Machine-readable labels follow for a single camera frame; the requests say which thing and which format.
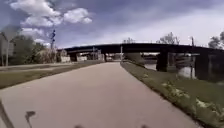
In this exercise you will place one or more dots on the group of green trees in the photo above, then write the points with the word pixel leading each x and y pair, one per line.
pixel 26 50

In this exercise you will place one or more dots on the grey paved path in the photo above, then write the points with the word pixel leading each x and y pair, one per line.
pixel 100 96

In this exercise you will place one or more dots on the pale low building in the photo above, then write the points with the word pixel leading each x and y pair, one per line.
pixel 64 57

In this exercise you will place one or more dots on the rectangular sign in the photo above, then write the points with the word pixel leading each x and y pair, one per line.
pixel 6 48

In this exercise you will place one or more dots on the leafy tree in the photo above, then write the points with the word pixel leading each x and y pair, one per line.
pixel 217 41

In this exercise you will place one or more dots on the bare tree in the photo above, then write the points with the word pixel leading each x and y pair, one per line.
pixel 168 39

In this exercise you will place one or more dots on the grass verge with white flowers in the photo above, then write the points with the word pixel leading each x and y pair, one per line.
pixel 186 90

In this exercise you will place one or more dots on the thin pole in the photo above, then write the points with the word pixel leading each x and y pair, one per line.
pixel 192 56

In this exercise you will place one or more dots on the dark road bridge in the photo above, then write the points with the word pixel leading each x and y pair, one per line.
pixel 140 47

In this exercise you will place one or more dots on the tall signal mast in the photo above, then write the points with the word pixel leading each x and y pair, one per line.
pixel 52 37

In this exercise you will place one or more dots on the river water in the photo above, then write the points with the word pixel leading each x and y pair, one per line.
pixel 184 71

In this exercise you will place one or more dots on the grass strip with bare patches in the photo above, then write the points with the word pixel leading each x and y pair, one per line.
pixel 23 76

